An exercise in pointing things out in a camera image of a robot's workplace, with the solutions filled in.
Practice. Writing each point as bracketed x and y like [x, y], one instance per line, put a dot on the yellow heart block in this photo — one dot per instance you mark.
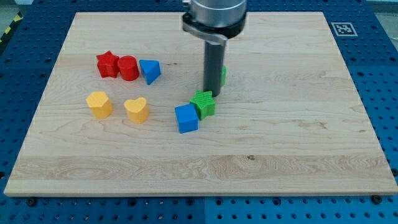
[137, 110]

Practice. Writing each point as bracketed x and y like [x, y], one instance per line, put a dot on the green star block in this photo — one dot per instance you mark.
[203, 103]

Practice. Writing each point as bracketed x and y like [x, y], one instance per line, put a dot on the blue cube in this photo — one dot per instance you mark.
[187, 118]

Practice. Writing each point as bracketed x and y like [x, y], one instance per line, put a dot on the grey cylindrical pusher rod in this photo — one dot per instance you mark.
[213, 66]

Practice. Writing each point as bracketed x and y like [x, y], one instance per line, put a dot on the red star block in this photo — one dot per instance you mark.
[108, 65]

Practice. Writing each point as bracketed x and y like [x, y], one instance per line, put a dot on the yellow black hazard tape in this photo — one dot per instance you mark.
[11, 28]

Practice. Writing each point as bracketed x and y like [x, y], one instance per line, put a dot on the red cylinder block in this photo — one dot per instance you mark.
[128, 68]

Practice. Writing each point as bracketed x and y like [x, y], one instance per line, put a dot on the wooden board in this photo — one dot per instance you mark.
[288, 122]

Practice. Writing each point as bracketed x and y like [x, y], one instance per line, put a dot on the fiducial marker tag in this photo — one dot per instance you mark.
[344, 29]

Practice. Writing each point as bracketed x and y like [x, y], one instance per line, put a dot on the blue triangular prism block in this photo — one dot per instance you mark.
[150, 69]

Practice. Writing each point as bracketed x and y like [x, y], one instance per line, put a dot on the yellow hexagon block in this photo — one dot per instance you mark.
[99, 104]

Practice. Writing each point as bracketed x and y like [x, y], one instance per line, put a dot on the green block behind rod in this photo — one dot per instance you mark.
[223, 75]

